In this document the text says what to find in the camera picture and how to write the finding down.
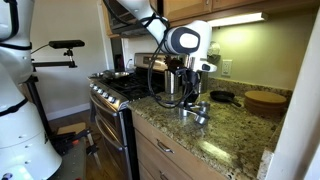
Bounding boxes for large steel measuring cup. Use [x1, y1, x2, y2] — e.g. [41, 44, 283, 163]
[179, 107, 212, 127]

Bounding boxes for black camera stand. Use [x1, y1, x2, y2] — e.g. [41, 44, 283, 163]
[25, 48, 79, 138]

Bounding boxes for medium steel measuring cup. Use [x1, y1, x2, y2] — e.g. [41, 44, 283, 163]
[186, 100, 212, 114]

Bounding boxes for stainless gas stove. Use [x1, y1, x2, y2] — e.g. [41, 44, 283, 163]
[87, 52, 168, 180]

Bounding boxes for large perforated steel utensil holder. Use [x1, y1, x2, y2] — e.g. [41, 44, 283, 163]
[164, 69, 181, 95]

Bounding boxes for steel frying pan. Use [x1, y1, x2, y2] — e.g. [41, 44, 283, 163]
[102, 69, 132, 80]

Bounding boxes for black red hand tool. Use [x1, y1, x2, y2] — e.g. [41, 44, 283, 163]
[49, 128, 102, 168]

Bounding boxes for white wall outlet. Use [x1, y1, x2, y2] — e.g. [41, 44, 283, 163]
[221, 59, 234, 77]

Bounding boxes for steel range hood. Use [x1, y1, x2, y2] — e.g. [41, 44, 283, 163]
[106, 0, 158, 38]

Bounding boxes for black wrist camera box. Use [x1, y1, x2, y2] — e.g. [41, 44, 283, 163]
[171, 64, 188, 77]

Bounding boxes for small perforated steel utensil holder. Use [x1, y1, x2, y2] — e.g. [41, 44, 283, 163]
[199, 71, 210, 95]

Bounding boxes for black cast iron skillet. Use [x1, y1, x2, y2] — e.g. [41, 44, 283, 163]
[209, 90, 243, 109]

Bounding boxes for base cabinet with drawers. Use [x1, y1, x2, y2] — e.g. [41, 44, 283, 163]
[131, 111, 228, 180]

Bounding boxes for wooden upper cabinets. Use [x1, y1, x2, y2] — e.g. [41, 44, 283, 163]
[101, 0, 320, 38]

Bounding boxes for black stereo camera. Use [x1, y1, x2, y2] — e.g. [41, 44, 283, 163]
[48, 39, 86, 50]

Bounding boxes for white perforated robot table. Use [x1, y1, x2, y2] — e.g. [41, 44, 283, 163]
[49, 139, 88, 180]

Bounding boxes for flat cardboard piece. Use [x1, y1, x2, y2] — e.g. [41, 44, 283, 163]
[56, 121, 87, 136]

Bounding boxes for under-cabinet strip light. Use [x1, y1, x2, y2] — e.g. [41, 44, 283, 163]
[207, 12, 269, 28]

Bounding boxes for white door panel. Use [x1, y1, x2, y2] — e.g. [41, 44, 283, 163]
[264, 6, 320, 180]

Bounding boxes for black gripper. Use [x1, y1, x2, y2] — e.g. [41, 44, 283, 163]
[181, 69, 201, 105]

